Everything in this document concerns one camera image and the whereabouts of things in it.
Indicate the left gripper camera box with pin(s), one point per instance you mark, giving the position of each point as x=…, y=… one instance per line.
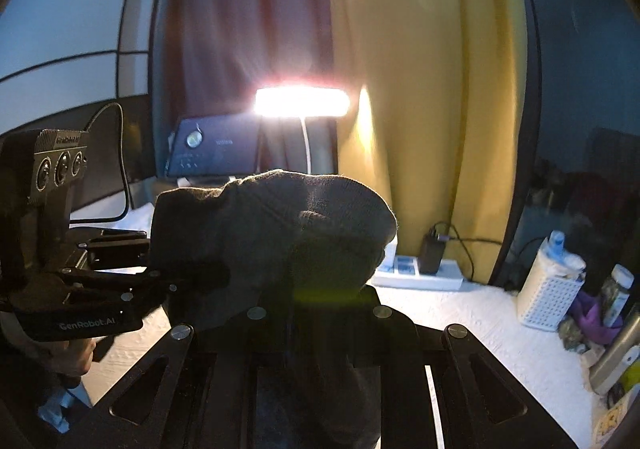
x=38, y=168

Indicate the white desk lamp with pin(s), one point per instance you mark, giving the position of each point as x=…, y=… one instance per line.
x=301, y=101

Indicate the clear jar white lid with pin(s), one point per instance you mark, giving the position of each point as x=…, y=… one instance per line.
x=615, y=294

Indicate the brown knit garment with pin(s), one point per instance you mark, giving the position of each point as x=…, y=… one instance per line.
x=302, y=244

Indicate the white perforated basket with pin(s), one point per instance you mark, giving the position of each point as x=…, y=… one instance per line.
x=551, y=286

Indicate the white printed mug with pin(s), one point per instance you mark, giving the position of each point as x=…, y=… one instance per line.
x=608, y=424

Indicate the stainless steel tumbler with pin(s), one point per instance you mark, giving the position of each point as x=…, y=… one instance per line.
x=618, y=357

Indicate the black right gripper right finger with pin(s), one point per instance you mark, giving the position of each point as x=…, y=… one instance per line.
x=443, y=388

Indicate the black charger adapter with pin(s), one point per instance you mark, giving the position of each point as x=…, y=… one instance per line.
x=431, y=252

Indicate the white power strip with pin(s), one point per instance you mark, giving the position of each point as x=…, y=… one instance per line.
x=403, y=273

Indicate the tablet with dark screen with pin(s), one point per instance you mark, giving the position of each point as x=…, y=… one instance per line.
x=221, y=145

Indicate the yellow curtain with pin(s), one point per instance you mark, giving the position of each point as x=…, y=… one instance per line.
x=438, y=88

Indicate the purple cloth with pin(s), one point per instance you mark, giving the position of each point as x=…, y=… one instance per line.
x=586, y=312

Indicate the left hand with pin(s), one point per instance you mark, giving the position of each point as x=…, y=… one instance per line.
x=70, y=358

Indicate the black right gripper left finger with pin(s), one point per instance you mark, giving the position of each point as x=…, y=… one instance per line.
x=190, y=390

